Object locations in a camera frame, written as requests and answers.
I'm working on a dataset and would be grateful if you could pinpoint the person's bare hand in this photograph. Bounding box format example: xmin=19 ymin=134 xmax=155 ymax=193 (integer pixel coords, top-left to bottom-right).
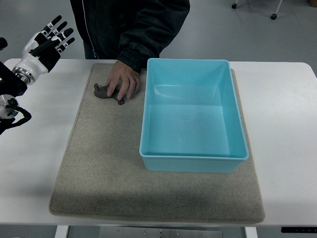
xmin=106 ymin=60 xmax=141 ymax=100

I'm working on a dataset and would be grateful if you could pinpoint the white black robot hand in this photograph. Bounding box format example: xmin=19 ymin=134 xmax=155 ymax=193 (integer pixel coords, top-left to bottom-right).
xmin=12 ymin=15 xmax=75 ymax=85

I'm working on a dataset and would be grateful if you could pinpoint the brown hippo toy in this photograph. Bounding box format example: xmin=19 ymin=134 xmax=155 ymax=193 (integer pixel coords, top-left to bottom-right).
xmin=94 ymin=83 xmax=125 ymax=105

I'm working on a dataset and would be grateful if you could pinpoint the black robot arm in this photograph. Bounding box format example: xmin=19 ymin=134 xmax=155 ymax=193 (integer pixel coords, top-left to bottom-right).
xmin=0 ymin=63 xmax=32 ymax=133

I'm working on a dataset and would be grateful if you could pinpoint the black jacket sleeve forearm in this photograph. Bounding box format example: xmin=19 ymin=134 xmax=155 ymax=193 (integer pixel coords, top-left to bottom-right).
xmin=117 ymin=0 xmax=190 ymax=73

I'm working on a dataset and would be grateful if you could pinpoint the blue plastic box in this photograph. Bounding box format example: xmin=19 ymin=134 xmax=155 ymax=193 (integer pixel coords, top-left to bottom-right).
xmin=139 ymin=59 xmax=249 ymax=173

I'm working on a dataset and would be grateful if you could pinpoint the person's black jacket torso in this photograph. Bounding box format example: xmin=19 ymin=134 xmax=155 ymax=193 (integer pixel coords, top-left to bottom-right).
xmin=70 ymin=0 xmax=145 ymax=60

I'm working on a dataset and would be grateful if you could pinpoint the beige felt mat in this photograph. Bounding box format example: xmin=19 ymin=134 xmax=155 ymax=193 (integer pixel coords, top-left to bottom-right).
xmin=49 ymin=63 xmax=265 ymax=224

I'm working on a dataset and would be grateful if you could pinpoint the caster wheel chair base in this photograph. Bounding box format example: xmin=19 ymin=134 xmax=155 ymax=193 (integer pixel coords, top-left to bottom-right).
xmin=231 ymin=0 xmax=284 ymax=20

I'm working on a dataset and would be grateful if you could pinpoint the black table control panel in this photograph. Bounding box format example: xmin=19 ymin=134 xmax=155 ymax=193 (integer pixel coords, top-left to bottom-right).
xmin=281 ymin=227 xmax=317 ymax=234

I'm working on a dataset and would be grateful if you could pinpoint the metal table frame bracket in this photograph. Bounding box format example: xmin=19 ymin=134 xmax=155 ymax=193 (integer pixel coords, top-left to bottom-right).
xmin=99 ymin=227 xmax=223 ymax=238

